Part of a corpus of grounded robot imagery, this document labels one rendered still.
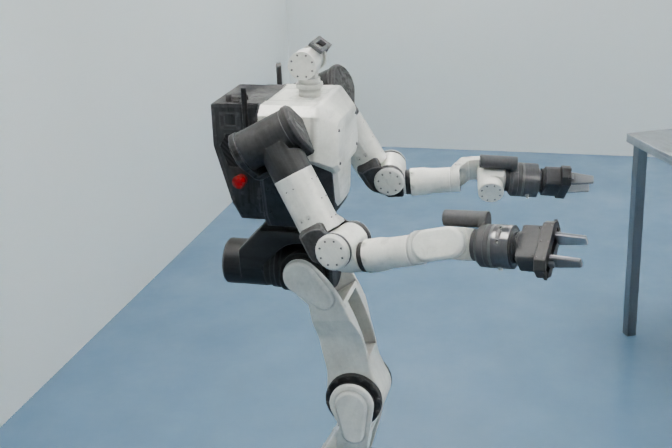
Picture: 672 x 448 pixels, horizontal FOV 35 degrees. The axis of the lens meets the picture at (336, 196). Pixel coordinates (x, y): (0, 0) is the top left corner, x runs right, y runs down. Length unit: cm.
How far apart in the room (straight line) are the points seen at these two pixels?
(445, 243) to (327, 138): 42
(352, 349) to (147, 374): 169
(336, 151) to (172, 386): 189
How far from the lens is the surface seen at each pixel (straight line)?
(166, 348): 438
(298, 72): 242
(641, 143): 409
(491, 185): 271
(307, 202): 224
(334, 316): 257
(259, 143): 226
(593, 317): 457
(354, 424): 267
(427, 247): 214
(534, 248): 209
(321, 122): 236
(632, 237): 427
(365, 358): 263
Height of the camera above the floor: 194
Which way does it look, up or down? 19 degrees down
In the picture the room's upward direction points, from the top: 2 degrees counter-clockwise
